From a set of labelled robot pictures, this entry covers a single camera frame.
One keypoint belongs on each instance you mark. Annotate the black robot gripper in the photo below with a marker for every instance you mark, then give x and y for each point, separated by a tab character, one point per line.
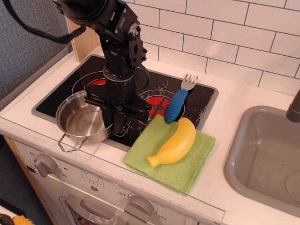
118	101

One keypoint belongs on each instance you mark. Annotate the silver steel pot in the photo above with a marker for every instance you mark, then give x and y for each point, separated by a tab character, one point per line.
81	122

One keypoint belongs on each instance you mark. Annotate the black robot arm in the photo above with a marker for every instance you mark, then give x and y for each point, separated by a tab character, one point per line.
120	37

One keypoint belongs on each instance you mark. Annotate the black toy stove top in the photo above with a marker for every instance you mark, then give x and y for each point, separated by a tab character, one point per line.
158	94

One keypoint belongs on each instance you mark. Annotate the yellow toy banana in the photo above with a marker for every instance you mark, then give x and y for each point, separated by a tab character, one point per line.
177	146

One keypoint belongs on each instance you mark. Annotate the grey timer knob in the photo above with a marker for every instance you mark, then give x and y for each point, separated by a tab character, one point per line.
45	165

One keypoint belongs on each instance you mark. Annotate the green cloth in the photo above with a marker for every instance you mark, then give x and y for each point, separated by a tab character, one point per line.
181	175

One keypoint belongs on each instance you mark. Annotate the grey oven knob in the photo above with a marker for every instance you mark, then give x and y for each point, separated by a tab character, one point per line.
139	208

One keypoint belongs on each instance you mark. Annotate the orange black object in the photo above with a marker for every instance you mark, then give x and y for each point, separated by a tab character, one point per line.
16	220

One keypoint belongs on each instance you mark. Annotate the grey sink basin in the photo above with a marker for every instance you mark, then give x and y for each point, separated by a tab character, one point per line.
263	163

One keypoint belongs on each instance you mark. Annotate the grey faucet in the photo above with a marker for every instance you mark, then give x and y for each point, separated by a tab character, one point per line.
293	112

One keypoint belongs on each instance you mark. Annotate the blue handled fork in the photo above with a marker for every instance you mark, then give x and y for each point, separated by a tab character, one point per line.
177	101

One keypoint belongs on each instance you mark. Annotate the wooden side post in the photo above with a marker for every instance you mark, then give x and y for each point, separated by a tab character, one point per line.
84	44

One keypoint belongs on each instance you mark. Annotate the grey oven door handle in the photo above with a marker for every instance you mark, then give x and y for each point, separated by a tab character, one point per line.
97	213

